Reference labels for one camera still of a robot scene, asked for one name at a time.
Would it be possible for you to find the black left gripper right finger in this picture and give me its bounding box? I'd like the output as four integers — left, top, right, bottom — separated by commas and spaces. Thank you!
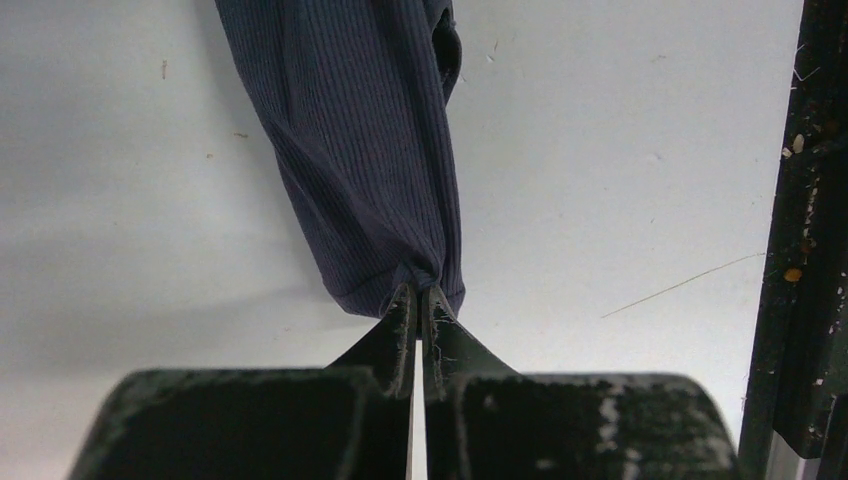
421, 287, 741, 479

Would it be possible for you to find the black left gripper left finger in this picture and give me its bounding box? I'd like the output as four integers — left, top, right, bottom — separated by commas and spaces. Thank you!
70, 285, 417, 479

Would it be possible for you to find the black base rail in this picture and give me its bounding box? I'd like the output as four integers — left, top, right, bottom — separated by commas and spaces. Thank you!
738, 1, 847, 479

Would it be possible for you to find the navy underwear with cream waistband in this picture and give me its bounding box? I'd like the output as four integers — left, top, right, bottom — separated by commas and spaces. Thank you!
216, 1, 466, 318

